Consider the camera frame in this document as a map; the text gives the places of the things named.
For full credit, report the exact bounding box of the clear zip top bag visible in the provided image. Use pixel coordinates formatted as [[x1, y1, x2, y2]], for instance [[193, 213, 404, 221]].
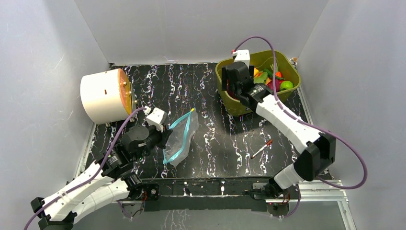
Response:
[[163, 108, 199, 167]]

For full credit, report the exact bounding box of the green toy leaf vegetable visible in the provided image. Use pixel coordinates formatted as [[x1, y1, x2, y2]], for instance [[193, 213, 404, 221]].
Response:
[[253, 72, 268, 84]]

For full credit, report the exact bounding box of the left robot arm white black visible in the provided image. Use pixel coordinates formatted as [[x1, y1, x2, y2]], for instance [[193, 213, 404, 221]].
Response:
[[31, 125, 172, 230]]

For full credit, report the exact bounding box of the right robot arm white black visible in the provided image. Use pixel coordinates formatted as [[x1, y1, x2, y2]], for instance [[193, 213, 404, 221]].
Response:
[[221, 61, 336, 198]]

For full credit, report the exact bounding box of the yellow toy bell pepper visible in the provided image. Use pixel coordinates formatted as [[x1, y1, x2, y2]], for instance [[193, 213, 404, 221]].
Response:
[[253, 68, 259, 78]]

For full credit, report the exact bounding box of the orange toy carrot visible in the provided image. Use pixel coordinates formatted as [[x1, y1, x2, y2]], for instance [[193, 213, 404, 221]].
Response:
[[271, 64, 283, 80]]

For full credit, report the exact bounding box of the lime green toy fruit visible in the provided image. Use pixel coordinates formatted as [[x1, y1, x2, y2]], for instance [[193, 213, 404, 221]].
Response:
[[280, 80, 294, 91]]

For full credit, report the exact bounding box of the olive green plastic bin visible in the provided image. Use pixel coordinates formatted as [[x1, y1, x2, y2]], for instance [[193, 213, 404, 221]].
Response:
[[215, 50, 301, 116]]

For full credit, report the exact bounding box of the white cylindrical appliance orange lid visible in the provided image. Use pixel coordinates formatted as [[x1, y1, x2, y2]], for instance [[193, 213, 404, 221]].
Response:
[[79, 69, 136, 125]]

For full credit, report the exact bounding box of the red white marker pen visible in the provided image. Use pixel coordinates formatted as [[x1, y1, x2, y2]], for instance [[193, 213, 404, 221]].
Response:
[[250, 139, 273, 159]]

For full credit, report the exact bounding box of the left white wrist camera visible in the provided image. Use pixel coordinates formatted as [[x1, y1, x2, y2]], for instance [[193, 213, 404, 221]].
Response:
[[146, 107, 168, 133]]

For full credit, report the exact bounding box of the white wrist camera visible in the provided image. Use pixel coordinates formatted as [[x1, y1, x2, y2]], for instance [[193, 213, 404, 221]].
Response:
[[232, 49, 250, 67], [146, 107, 168, 133]]

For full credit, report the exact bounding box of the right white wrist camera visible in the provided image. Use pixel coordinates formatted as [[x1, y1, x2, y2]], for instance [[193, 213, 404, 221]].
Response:
[[232, 49, 250, 67]]

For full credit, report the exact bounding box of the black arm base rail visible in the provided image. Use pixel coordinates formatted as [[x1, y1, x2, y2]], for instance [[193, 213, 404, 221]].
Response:
[[139, 177, 299, 213]]

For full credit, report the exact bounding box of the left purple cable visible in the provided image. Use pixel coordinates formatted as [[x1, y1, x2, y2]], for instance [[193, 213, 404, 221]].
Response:
[[23, 107, 152, 230]]

